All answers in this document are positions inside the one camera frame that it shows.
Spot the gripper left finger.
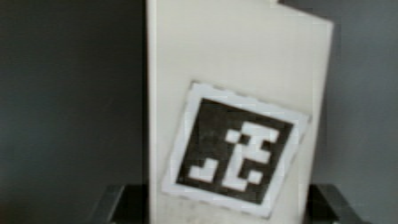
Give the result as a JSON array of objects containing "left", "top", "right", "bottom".
[{"left": 90, "top": 184, "right": 148, "bottom": 224}]

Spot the white stool leg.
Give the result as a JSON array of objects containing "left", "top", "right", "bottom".
[{"left": 148, "top": 0, "right": 335, "bottom": 224}]

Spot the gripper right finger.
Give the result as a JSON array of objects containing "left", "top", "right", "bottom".
[{"left": 308, "top": 184, "right": 372, "bottom": 224}]

